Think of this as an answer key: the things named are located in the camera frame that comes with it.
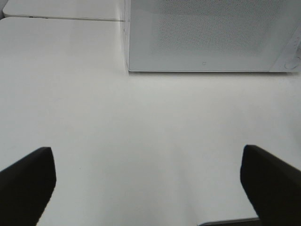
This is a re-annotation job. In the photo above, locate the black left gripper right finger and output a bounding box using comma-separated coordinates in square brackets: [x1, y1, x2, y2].
[240, 145, 301, 226]

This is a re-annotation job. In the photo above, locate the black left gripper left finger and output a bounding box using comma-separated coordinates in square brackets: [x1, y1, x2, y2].
[0, 147, 56, 226]

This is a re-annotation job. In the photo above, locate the white microwave door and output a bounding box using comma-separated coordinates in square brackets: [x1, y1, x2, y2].
[125, 0, 301, 72]

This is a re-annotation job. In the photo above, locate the round door release button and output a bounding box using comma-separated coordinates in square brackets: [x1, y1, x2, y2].
[285, 56, 301, 70]

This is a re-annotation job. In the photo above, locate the white microwave oven body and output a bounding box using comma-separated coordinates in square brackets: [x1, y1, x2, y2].
[269, 25, 301, 73]

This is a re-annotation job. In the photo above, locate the white adjacent table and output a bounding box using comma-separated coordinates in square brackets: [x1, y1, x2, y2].
[3, 0, 125, 21]

